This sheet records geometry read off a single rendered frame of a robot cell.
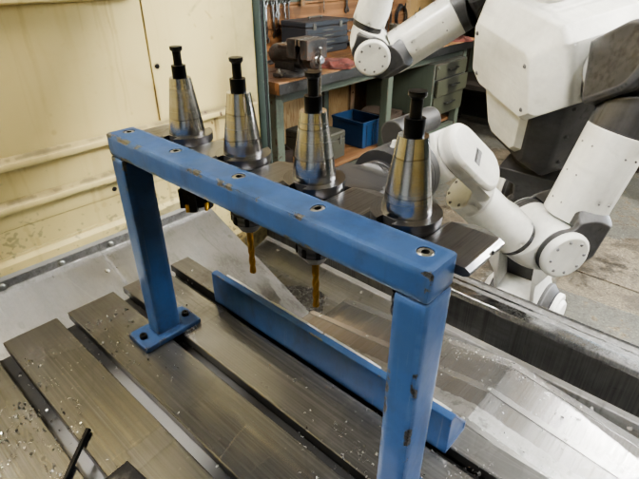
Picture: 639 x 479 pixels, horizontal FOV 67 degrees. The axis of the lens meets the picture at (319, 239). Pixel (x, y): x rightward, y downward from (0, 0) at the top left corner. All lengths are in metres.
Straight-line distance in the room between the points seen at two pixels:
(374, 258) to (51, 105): 0.81
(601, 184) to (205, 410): 0.64
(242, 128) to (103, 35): 0.60
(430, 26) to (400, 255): 0.81
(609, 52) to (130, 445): 0.81
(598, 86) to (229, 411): 0.67
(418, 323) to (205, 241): 0.90
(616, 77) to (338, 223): 0.50
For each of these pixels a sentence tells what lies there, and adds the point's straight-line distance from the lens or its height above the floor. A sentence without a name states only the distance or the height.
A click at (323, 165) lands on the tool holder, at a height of 1.24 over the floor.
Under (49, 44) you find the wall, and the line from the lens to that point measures 1.06.
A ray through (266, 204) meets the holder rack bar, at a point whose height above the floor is 1.22.
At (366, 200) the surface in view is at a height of 1.22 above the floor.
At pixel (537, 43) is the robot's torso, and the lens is 0.87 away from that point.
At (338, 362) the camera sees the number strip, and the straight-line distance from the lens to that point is 0.68.
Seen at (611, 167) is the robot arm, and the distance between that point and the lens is 0.80.
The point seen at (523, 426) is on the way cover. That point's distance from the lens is 0.91.
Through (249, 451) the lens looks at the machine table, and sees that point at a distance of 0.64.
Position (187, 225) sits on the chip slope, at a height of 0.84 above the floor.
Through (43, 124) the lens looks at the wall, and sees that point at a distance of 1.07.
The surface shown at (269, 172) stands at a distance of 0.53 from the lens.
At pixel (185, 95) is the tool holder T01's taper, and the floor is 1.27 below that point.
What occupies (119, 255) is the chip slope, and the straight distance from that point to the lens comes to 1.18.
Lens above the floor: 1.41
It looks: 30 degrees down
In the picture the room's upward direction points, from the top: straight up
